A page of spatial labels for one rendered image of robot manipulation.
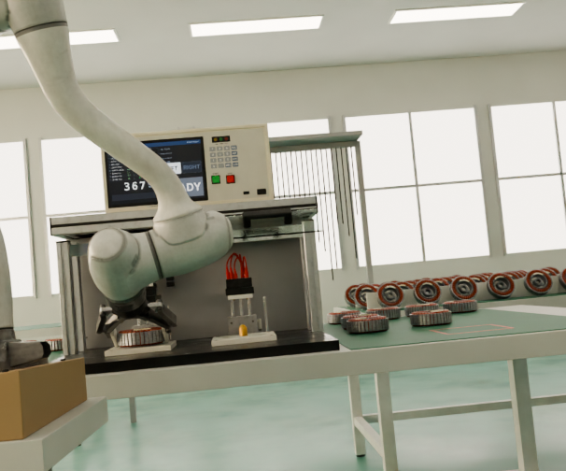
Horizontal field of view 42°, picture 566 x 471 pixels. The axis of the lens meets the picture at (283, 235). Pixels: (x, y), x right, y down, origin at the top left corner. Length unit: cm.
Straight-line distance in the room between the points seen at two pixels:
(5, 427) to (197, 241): 65
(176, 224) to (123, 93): 712
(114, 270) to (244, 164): 62
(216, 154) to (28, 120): 683
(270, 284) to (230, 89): 654
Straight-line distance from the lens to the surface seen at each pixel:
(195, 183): 192
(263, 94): 845
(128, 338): 174
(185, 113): 841
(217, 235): 146
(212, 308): 202
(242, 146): 193
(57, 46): 146
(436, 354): 157
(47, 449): 93
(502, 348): 161
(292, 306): 202
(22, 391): 92
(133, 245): 143
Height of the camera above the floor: 90
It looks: 4 degrees up
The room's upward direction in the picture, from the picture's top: 5 degrees counter-clockwise
